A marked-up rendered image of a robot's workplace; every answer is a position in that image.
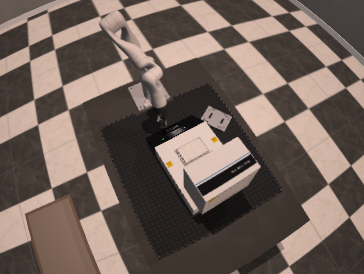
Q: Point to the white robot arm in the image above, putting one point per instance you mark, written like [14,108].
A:
[111,24]

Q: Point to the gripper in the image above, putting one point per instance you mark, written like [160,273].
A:
[161,115]

